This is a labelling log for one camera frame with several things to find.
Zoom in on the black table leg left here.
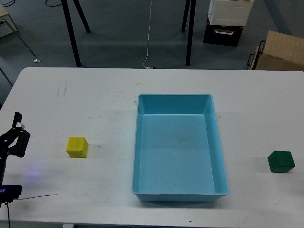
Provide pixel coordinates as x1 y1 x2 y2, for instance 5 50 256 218
61 0 91 67

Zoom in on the green wooden block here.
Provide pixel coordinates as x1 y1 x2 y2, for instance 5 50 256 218
267 151 295 173

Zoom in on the light wooden furniture left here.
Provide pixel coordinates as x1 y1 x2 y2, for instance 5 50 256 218
0 5 36 57

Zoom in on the black table leg right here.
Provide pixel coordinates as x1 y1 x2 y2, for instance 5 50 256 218
181 0 196 66

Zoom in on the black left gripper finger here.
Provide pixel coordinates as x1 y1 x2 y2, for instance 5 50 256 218
9 129 30 158
12 112 25 129

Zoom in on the white hanging cable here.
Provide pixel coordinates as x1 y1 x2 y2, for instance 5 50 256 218
142 0 155 70

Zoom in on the black table leg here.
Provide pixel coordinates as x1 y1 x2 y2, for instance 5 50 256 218
61 0 91 67
181 0 196 66

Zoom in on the wooden cabinet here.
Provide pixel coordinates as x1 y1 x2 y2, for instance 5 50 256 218
247 30 304 71

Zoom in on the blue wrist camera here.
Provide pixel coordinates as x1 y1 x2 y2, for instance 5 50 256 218
0 185 22 203

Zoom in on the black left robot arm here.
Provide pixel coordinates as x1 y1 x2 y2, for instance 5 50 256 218
0 112 30 185

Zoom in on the black zip tie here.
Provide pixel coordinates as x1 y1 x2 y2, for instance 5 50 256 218
15 194 58 200

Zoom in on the black storage box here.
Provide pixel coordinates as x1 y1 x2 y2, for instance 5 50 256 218
203 20 244 47

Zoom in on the yellow wooden block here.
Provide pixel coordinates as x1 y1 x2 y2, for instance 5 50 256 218
66 137 88 158

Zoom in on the blue plastic bin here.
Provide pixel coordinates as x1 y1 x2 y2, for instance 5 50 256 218
132 94 229 202

